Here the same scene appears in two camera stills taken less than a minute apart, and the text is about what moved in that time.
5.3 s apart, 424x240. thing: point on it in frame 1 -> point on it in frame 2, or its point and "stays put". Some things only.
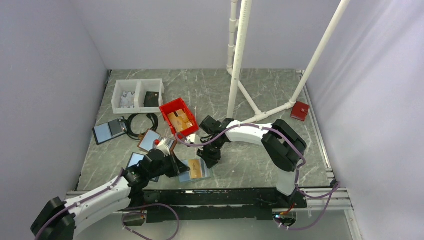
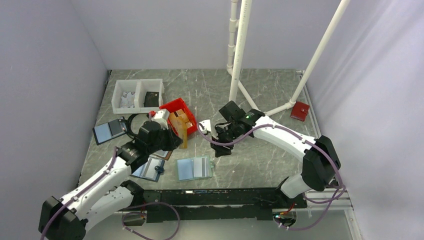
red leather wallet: x=299 y=111 stays put
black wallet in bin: x=151 y=99 stays put
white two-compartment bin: x=138 y=96 stays put
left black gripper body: x=168 y=167 -> x=165 y=142
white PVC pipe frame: x=237 y=52 stays put
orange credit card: x=196 y=166 -> x=183 y=134
